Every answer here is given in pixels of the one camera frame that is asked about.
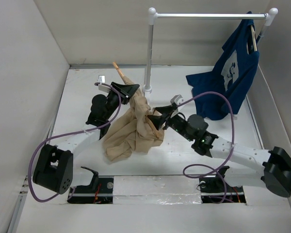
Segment blue mickey t shirt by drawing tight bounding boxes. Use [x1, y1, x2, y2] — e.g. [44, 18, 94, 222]
[186, 19, 259, 120]

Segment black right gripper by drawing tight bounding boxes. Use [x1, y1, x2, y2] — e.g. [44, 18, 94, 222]
[147, 104, 194, 142]

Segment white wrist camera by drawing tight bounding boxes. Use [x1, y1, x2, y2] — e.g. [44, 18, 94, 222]
[170, 95, 184, 108]
[94, 75, 111, 93]

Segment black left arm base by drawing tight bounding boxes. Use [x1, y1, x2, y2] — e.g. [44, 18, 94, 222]
[67, 166, 114, 204]

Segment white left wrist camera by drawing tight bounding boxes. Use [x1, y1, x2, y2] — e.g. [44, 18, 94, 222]
[94, 75, 111, 93]

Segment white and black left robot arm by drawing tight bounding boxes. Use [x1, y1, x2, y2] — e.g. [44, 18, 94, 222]
[32, 82, 139, 195]

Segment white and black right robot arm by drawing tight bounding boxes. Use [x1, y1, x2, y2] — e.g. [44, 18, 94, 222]
[148, 105, 291, 198]

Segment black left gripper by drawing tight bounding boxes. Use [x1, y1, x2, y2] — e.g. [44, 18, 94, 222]
[104, 83, 139, 120]

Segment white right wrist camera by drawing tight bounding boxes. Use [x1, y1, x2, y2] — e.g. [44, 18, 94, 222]
[170, 95, 184, 108]

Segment wooden hanger in blue shirt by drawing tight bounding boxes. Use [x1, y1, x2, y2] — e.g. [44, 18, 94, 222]
[250, 25, 258, 52]

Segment white and chrome clothes rack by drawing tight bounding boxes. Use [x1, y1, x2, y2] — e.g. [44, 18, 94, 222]
[143, 7, 278, 101]

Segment wooden hanger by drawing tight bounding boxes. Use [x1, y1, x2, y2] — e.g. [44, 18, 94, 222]
[250, 25, 258, 52]
[113, 62, 160, 138]

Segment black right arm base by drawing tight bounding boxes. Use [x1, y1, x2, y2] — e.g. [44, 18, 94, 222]
[196, 174, 246, 204]

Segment beige t shirt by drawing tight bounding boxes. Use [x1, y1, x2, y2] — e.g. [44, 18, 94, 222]
[102, 89, 164, 162]

